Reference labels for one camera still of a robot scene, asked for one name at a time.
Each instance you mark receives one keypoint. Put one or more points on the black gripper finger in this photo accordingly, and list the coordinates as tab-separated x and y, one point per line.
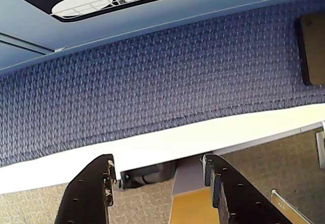
243	198
86	193

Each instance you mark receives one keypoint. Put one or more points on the black clamp under table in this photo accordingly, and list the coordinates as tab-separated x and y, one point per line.
149	177

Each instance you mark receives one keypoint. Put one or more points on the blue dishwasher door dish print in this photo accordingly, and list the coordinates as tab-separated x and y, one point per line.
157	18

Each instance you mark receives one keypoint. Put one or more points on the silver metal bracket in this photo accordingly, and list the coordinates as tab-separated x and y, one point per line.
287	206
320	142

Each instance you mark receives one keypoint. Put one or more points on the grey yellow panel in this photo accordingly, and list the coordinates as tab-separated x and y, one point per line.
190	201

